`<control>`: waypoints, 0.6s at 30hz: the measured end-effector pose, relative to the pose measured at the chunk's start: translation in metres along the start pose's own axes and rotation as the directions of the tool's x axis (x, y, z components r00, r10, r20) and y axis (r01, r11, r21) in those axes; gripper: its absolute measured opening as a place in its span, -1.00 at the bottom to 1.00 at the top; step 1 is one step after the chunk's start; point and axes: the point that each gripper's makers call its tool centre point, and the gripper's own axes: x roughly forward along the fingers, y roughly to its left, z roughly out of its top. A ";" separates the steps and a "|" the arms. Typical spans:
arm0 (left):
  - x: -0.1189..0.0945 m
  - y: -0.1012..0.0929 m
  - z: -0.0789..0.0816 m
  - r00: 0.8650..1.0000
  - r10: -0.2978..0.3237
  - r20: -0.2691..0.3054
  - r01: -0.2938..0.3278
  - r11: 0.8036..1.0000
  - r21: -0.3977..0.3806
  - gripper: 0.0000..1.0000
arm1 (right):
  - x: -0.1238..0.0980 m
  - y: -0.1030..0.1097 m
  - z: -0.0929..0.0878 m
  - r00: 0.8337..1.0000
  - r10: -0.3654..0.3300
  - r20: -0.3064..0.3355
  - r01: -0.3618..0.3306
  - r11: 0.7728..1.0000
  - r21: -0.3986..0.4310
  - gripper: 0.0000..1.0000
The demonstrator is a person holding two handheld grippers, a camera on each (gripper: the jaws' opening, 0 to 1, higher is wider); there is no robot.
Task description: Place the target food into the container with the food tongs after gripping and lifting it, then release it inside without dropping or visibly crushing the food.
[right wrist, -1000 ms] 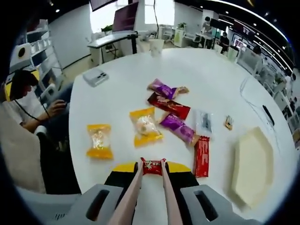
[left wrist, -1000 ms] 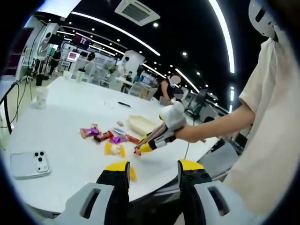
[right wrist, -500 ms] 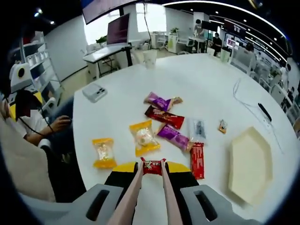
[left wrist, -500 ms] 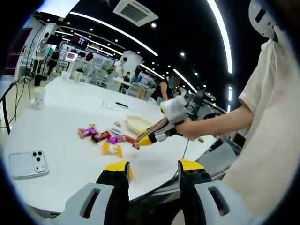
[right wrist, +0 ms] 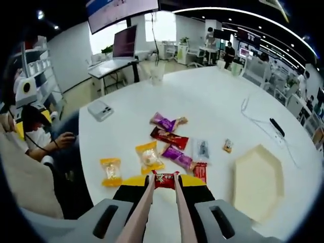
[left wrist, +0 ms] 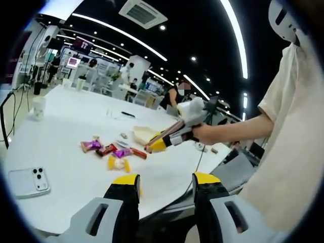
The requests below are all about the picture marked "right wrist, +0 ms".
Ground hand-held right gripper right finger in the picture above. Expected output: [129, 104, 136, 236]
[178, 174, 278, 243]

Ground black hanging cable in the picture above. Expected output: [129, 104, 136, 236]
[151, 12, 160, 65]

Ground dark hanging sign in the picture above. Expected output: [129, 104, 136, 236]
[236, 27, 261, 43]

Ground purple-screen desk monitor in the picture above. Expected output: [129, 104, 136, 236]
[112, 24, 138, 61]

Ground curved ceiling light strip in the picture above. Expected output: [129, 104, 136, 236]
[174, 7, 318, 55]

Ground purple food packet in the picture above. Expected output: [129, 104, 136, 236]
[161, 144, 197, 171]
[149, 112, 188, 132]

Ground small pink-screen display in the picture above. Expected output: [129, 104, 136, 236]
[239, 47, 254, 58]

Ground clear food packet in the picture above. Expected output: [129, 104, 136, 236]
[192, 138, 211, 160]

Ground black oblong device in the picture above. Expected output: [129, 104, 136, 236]
[269, 117, 286, 137]

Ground white cabinet green panel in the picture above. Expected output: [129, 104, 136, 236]
[177, 42, 193, 64]

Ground small orange candy packet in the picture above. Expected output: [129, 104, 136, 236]
[223, 138, 234, 154]

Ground grey standing desk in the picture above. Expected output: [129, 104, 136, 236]
[88, 58, 141, 97]

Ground dark red food packet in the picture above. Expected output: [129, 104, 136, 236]
[150, 126, 189, 149]

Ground large wall monitor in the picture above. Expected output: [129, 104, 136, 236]
[85, 0, 159, 35]

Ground bright red food packet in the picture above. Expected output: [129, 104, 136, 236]
[192, 161, 208, 184]

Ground person's left hand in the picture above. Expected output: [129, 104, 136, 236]
[0, 112, 15, 134]

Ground small red food packet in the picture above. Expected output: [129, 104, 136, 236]
[151, 170, 181, 190]

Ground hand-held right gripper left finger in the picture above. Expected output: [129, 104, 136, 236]
[64, 174, 152, 243]

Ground white smartphone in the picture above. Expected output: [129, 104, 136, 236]
[87, 100, 114, 122]

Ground white patterned paper cup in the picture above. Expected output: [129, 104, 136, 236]
[149, 63, 166, 87]

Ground beige hexagonal food container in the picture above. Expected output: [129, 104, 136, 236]
[232, 144, 284, 223]

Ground thin white cable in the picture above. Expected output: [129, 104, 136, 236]
[240, 95, 304, 169]

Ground white mesh office chair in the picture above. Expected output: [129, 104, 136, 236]
[244, 59, 271, 87]

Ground white storage shelf rack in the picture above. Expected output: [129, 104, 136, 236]
[15, 35, 66, 107]

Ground pink food tongs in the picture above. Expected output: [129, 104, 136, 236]
[117, 170, 199, 243]

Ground person's beige shirt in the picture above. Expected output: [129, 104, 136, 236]
[0, 126, 64, 220]

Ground black monitor on stand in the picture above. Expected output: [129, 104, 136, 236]
[214, 28, 231, 41]

